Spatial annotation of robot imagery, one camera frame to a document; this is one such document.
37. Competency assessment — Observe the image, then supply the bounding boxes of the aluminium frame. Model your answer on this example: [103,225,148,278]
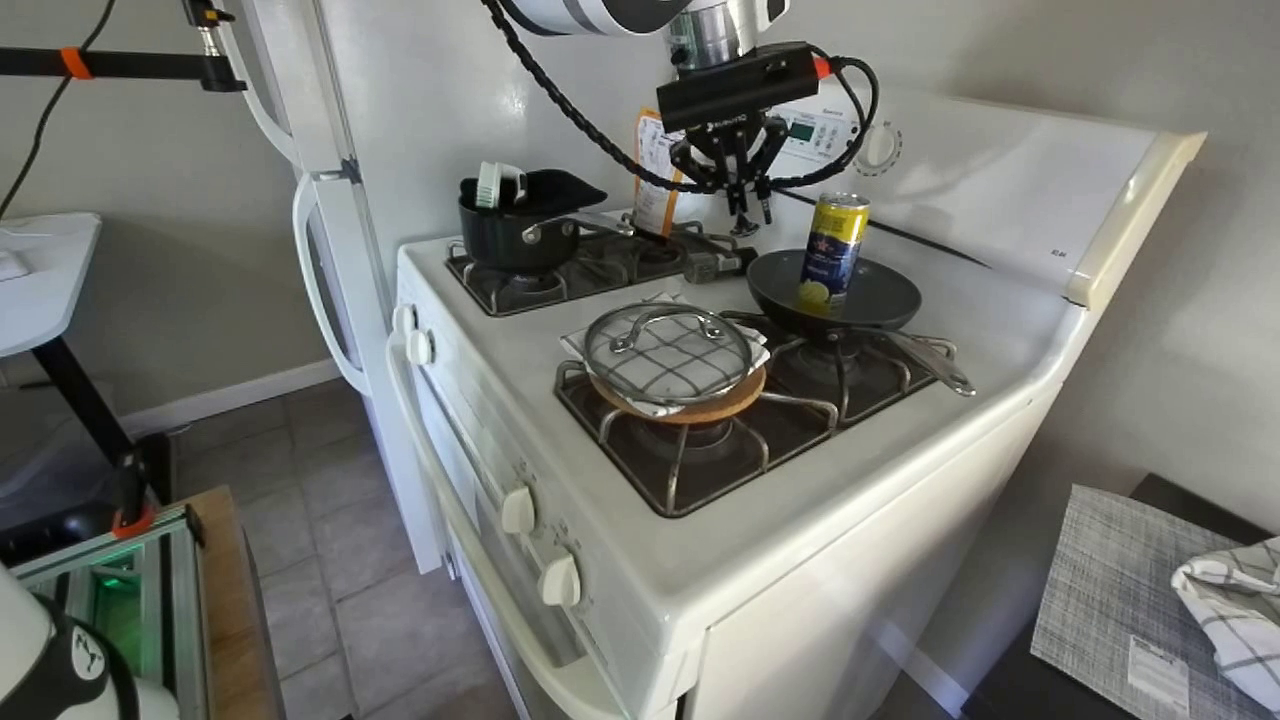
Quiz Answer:
[8,508,212,720]

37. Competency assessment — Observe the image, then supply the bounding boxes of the white gas stove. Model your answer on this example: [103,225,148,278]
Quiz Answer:
[378,75,1212,720]

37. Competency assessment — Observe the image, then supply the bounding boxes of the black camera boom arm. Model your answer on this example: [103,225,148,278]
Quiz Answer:
[0,0,251,101]

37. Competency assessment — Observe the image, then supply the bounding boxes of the green and white kitchen brush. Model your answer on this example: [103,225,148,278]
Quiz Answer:
[473,160,528,218]

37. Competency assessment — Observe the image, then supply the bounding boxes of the round wooden board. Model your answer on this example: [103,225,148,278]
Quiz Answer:
[578,355,774,432]

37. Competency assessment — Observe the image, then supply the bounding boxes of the yellow and blue can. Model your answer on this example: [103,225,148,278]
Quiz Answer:
[791,194,877,316]

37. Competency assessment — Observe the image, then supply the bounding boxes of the black frying pan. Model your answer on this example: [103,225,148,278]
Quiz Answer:
[740,245,981,402]

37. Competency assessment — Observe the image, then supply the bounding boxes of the black low table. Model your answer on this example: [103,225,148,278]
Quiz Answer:
[954,469,1280,720]

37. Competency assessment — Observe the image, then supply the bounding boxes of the grey checkered mat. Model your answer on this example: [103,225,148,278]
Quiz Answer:
[1023,481,1280,720]

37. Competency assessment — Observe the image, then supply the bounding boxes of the white checkered towel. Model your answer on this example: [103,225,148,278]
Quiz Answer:
[1167,527,1280,720]

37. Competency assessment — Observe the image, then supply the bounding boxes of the glass lid with metal handle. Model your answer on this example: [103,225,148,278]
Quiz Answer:
[578,296,760,409]

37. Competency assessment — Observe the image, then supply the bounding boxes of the white and black robot base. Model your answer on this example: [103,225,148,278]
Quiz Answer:
[0,563,185,720]

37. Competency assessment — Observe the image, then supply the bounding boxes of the black cooking pot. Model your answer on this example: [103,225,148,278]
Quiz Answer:
[452,164,647,282]

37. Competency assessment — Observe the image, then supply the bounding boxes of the white side table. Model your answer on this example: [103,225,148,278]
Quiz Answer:
[0,210,179,535]

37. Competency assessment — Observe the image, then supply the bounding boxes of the white refrigerator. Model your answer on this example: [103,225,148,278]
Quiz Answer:
[216,0,562,579]

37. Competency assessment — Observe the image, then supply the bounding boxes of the black burner grate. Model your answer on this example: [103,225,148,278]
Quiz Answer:
[439,218,699,322]
[549,307,942,526]

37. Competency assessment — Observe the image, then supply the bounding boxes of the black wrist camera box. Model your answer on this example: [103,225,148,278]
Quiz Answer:
[652,36,823,137]

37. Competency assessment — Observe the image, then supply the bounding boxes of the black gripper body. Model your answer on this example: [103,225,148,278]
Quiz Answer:
[669,117,797,190]

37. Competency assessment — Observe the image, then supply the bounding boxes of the wooden table top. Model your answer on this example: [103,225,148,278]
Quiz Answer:
[179,483,288,720]

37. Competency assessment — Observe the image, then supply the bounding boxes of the white checkered dish cloth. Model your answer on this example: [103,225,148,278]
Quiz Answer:
[556,307,780,403]

